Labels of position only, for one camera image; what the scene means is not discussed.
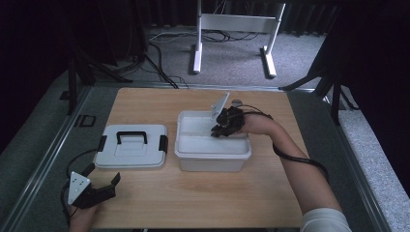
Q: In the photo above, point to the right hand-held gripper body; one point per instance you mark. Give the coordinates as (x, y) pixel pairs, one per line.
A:
(230, 117)

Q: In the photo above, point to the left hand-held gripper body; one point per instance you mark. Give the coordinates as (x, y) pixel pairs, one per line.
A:
(92, 195)

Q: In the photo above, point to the white plastic storage box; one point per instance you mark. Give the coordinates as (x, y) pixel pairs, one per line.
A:
(212, 154)

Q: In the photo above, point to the person's left hand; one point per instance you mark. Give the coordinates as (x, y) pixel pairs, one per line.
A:
(82, 219)

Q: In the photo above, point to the person's right hand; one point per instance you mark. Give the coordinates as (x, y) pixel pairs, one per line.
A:
(257, 124)

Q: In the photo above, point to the grey round table grommet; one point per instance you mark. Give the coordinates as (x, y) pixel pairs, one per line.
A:
(237, 102)

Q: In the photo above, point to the black tripod stand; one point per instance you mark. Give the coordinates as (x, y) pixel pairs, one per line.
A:
(328, 83)
(79, 71)

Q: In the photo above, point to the white sleeve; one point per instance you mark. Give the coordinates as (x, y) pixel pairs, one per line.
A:
(325, 222)

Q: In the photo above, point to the black square floor bracket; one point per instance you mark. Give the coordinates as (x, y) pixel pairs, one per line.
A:
(85, 121)

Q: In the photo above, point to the white metal desk frame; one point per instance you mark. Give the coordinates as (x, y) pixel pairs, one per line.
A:
(232, 24)

